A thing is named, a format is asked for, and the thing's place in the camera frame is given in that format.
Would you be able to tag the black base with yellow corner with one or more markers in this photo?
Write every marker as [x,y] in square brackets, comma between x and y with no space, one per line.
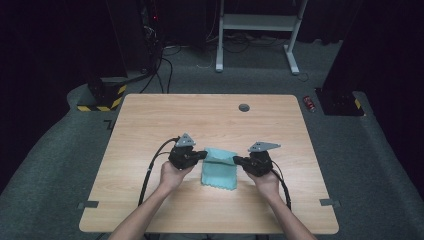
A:
[340,103]

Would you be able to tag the grey tape strip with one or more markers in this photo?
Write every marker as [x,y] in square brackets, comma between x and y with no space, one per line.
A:
[88,204]
[330,202]

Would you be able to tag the white metal stand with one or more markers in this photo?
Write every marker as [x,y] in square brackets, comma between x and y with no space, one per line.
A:
[258,22]

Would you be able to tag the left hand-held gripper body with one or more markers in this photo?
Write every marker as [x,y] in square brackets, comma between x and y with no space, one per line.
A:
[180,158]

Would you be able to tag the person's right hand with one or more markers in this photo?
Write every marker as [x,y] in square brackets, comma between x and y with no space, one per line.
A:
[266,186]

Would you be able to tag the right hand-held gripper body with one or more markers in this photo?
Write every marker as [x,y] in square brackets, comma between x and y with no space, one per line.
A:
[261,163]

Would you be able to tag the dark equipment with red light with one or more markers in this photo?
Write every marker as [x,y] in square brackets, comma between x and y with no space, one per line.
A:
[151,33]

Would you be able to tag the small red object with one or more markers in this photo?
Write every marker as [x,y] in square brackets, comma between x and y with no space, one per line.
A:
[309,103]

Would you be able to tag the person's left hand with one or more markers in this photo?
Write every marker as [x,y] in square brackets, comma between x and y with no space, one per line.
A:
[173,178]

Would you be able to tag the teal cloth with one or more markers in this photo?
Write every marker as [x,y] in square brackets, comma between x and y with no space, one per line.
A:
[218,170]

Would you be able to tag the grey table grommet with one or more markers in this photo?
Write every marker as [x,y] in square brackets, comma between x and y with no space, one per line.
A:
[244,107]

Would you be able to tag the black yellow striped base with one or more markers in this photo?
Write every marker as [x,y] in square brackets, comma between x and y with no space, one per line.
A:
[106,96]

